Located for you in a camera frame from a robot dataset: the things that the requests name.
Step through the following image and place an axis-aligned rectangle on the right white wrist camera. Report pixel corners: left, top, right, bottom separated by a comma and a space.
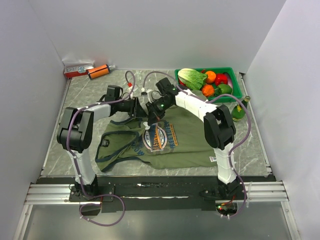
141, 87, 153, 102

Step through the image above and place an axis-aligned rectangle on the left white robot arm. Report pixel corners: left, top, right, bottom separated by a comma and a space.
56, 85, 147, 201

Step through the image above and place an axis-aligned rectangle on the toy orange fruit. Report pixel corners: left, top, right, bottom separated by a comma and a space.
205, 71, 217, 84

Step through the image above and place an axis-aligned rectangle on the small dark glass jar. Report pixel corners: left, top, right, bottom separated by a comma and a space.
231, 95, 251, 122

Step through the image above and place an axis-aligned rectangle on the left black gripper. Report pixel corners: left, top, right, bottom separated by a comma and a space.
115, 97, 149, 119

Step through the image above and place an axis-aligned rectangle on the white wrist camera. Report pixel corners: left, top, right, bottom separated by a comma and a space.
141, 87, 153, 102
127, 82, 139, 97

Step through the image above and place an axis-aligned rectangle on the olive green t-shirt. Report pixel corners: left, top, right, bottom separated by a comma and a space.
95, 106, 217, 172

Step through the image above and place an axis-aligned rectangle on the toy green bell pepper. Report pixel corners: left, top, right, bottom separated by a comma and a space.
214, 83, 233, 96

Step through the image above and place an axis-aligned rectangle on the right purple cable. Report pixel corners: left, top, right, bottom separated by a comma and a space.
141, 71, 252, 220

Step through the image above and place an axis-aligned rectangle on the toy red chili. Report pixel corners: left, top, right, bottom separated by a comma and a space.
178, 80, 186, 87

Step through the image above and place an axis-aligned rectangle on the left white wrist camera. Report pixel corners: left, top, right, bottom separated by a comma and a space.
127, 82, 139, 97

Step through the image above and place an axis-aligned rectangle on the toy orange pumpkin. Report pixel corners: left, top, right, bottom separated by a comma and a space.
201, 84, 215, 98

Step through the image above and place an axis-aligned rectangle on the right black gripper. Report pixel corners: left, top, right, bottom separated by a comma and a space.
146, 97, 173, 126

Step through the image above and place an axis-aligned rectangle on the toy napa cabbage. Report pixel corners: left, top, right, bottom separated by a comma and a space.
177, 68, 208, 90

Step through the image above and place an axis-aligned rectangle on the aluminium rail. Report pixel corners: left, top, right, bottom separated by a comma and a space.
24, 181, 289, 205

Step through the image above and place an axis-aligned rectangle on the red white carton box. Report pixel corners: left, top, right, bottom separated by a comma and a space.
62, 55, 95, 79

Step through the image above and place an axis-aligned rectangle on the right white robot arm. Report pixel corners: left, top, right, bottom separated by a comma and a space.
145, 78, 240, 200

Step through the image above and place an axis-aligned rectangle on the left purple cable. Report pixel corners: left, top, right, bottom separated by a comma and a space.
67, 70, 137, 227

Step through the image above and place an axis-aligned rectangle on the toy red bell pepper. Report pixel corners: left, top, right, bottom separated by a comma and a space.
214, 73, 228, 86

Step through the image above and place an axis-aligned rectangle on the orange cylindrical bottle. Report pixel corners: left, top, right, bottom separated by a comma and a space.
87, 64, 116, 80

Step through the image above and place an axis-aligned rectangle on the toy purple eggplant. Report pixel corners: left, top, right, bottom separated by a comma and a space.
223, 72, 234, 90

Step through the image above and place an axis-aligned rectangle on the purple cable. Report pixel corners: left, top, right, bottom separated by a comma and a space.
67, 70, 137, 227
141, 71, 252, 220

